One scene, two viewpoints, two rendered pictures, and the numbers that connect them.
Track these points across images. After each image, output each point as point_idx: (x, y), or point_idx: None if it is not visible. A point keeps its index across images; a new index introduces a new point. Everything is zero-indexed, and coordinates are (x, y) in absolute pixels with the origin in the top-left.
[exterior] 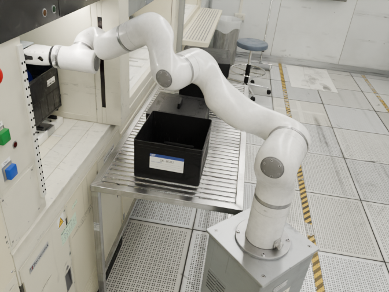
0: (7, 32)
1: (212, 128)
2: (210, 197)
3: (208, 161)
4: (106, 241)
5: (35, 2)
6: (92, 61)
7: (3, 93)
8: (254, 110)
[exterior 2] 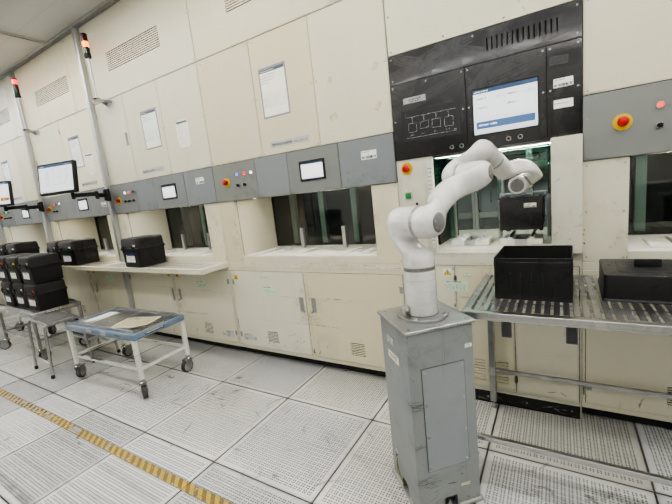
0: (420, 154)
1: (655, 308)
2: (479, 301)
3: (549, 302)
4: (528, 365)
5: (444, 142)
6: (509, 183)
7: (414, 178)
8: (430, 194)
